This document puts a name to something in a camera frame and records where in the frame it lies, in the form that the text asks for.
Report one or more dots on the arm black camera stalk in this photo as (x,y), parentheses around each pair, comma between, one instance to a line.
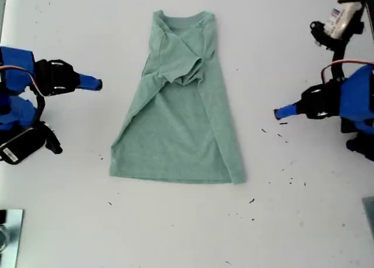
(54,142)
(339,54)

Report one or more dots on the steel base plate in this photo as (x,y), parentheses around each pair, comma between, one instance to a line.
(16,235)

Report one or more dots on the black clamp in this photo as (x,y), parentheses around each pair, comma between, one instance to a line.
(2,216)

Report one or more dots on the arm white camera box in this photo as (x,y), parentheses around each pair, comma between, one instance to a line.
(340,19)

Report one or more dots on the green t-shirt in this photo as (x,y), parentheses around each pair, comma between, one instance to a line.
(181,139)

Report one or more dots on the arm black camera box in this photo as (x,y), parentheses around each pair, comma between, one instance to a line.
(20,149)

